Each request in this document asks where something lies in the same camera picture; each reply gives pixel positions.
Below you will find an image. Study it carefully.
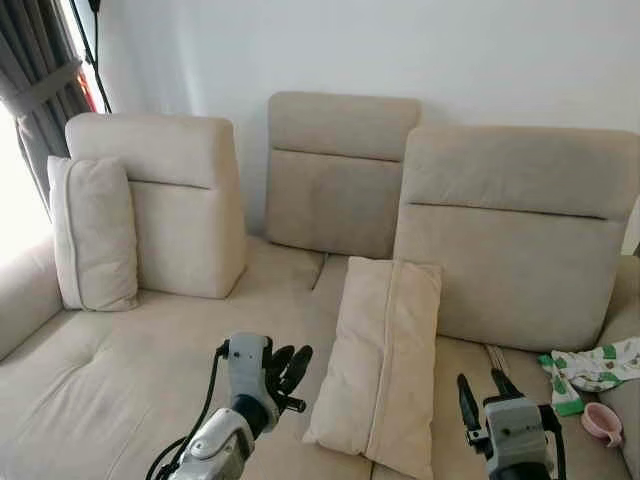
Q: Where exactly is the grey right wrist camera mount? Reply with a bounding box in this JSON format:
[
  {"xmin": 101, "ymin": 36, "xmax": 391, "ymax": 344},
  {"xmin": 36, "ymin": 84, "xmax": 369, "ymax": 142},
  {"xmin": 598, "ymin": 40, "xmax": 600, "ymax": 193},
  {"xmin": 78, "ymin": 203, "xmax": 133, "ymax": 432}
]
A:
[{"xmin": 482, "ymin": 397, "xmax": 548, "ymax": 473}]

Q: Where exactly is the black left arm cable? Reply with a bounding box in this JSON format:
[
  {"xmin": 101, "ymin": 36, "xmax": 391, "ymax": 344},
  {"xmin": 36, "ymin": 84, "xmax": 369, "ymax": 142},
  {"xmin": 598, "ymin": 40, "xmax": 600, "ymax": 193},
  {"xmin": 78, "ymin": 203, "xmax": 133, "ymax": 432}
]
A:
[{"xmin": 148, "ymin": 340, "xmax": 233, "ymax": 480}]

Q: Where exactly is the small beige throw pillow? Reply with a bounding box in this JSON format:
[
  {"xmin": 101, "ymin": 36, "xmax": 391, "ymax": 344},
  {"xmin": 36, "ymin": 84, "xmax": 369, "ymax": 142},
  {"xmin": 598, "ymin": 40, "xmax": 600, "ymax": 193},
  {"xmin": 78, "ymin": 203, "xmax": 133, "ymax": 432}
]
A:
[{"xmin": 47, "ymin": 155, "xmax": 140, "ymax": 313}]

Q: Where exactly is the beige throw pillow with seam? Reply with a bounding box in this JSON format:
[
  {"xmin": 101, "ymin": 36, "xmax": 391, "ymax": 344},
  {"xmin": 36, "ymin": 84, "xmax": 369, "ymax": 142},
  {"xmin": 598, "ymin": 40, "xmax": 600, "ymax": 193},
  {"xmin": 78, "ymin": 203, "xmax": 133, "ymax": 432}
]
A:
[{"xmin": 303, "ymin": 257, "xmax": 444, "ymax": 480}]

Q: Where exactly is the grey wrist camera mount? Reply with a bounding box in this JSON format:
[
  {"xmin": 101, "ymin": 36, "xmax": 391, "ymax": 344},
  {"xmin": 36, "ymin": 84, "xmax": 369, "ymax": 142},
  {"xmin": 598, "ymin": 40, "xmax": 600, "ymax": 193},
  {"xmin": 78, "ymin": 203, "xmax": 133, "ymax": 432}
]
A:
[
  {"xmin": 226, "ymin": 334, "xmax": 274, "ymax": 403},
  {"xmin": 482, "ymin": 397, "xmax": 548, "ymax": 473}
]

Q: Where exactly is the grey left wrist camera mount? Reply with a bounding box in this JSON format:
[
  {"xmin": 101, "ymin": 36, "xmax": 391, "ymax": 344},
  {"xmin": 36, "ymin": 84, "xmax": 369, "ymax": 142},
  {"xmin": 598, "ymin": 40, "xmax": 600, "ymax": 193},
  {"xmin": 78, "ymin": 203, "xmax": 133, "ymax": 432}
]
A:
[{"xmin": 226, "ymin": 334, "xmax": 274, "ymax": 403}]

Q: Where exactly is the black stand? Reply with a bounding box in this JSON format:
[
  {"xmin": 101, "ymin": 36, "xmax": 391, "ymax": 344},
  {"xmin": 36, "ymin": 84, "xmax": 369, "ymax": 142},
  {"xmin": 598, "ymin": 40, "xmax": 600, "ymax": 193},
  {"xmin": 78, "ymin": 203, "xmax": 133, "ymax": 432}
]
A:
[{"xmin": 66, "ymin": 0, "xmax": 114, "ymax": 115}]

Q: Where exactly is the beige fabric sofa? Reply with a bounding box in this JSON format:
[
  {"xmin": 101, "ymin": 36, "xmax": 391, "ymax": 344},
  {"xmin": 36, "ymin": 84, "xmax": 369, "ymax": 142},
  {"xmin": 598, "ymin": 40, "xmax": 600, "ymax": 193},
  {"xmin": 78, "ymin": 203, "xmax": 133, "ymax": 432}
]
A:
[{"xmin": 0, "ymin": 90, "xmax": 640, "ymax": 480}]

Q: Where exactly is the grey curtain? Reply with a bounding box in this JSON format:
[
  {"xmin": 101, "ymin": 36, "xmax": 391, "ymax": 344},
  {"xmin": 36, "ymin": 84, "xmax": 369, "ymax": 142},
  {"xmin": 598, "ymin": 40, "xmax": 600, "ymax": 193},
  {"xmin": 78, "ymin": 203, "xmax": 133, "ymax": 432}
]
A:
[{"xmin": 0, "ymin": 0, "xmax": 97, "ymax": 207}]

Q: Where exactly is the beige sofa strap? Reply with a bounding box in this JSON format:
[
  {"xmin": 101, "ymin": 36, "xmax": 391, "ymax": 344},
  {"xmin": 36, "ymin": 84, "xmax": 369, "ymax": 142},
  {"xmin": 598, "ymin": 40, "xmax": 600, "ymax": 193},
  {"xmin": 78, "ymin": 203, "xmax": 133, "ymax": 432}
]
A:
[{"xmin": 484, "ymin": 344, "xmax": 508, "ymax": 378}]

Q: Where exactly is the pink cup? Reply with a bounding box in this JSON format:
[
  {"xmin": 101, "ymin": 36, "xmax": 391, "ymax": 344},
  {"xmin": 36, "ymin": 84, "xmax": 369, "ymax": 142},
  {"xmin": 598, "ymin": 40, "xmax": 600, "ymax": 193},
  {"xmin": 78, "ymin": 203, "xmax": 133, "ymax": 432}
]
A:
[{"xmin": 582, "ymin": 402, "xmax": 625, "ymax": 449}]

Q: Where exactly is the white cloth with green print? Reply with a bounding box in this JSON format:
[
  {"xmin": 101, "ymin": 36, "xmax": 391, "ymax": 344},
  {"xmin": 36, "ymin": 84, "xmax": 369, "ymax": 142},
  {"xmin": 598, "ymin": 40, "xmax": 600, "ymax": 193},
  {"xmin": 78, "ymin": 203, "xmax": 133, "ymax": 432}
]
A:
[{"xmin": 537, "ymin": 338, "xmax": 640, "ymax": 418}]

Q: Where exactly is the grey curtain tieback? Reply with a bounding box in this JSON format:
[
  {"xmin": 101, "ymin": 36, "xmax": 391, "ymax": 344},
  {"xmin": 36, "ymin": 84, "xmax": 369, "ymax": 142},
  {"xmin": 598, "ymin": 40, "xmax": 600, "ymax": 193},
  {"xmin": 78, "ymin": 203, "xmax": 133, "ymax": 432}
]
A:
[{"xmin": 0, "ymin": 60, "xmax": 87, "ymax": 120}]

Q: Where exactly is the wide beige sofa backrest cushion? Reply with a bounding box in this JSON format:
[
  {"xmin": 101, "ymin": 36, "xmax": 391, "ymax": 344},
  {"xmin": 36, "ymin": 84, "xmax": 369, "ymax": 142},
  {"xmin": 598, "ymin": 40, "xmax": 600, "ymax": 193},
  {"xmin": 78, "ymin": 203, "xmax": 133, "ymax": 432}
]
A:
[{"xmin": 393, "ymin": 125, "xmax": 640, "ymax": 354}]

